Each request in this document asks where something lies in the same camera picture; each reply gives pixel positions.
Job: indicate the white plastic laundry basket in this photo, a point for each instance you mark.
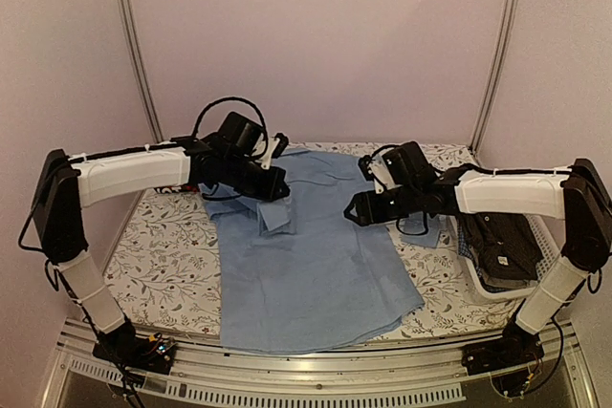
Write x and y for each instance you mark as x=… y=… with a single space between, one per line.
x=514 y=290

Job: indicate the blue checked shirt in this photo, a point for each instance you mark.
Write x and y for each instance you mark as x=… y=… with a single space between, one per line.
x=466 y=251

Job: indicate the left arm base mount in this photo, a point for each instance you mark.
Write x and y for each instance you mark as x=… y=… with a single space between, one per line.
x=153 y=354

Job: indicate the red black plaid shirt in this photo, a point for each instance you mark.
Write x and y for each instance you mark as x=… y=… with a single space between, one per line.
x=177 y=189

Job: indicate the aluminium frame post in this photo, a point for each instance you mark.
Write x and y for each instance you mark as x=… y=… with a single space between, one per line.
x=502 y=44
x=130 y=31

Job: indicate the black striped shirt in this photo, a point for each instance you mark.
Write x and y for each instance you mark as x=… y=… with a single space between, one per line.
x=504 y=245

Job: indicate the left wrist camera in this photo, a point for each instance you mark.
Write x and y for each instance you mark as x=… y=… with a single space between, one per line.
x=273 y=150

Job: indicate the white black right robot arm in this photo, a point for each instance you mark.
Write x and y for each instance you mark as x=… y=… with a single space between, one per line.
x=405 y=183

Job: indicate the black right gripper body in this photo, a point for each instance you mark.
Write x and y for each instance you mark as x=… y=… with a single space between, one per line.
x=400 y=208

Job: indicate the light blue long sleeve shirt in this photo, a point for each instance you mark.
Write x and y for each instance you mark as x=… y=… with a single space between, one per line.
x=297 y=276

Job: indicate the left aluminium frame post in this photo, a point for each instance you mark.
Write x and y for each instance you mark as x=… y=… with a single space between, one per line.
x=130 y=31

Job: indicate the right aluminium frame post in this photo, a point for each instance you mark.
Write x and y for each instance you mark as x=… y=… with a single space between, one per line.
x=502 y=44

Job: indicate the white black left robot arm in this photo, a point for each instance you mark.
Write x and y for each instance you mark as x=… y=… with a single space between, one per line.
x=238 y=155

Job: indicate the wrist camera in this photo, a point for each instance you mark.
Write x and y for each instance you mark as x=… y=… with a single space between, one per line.
x=273 y=150
x=375 y=170

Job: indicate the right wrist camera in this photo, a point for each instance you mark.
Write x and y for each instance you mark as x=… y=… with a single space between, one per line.
x=375 y=170

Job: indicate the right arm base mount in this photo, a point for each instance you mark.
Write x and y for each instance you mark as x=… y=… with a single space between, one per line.
x=511 y=349

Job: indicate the aluminium front rail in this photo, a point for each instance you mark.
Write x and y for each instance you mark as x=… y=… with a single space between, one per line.
x=386 y=372

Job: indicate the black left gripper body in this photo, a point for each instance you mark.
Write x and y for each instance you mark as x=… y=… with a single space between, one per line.
x=249 y=185

